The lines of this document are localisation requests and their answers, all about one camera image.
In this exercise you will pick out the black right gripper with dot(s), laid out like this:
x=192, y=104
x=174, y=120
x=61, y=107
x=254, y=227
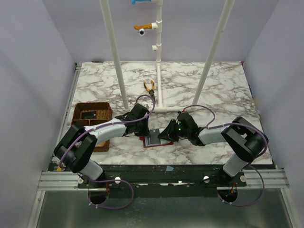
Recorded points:
x=173, y=129

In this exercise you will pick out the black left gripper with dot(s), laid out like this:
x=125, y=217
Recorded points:
x=144, y=128

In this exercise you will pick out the red leather card holder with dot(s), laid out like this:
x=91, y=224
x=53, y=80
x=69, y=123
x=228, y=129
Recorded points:
x=146, y=144

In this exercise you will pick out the black VIP card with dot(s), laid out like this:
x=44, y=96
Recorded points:
x=154, y=140

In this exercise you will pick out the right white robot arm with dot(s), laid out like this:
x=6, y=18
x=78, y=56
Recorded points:
x=246, y=141

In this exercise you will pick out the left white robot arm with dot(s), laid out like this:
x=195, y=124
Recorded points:
x=76, y=147

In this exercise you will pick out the brown wicker basket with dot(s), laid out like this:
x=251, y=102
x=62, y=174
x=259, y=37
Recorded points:
x=89, y=114

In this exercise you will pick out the blue hook on pipe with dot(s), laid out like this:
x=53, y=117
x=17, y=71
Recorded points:
x=136, y=1

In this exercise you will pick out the white PVC pipe frame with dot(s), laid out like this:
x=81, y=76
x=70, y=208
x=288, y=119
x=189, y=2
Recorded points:
x=157, y=48

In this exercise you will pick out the yellow handled pliers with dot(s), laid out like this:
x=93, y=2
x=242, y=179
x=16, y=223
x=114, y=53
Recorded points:
x=150, y=90

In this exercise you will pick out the aluminium frame rail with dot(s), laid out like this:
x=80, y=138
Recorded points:
x=247, y=179

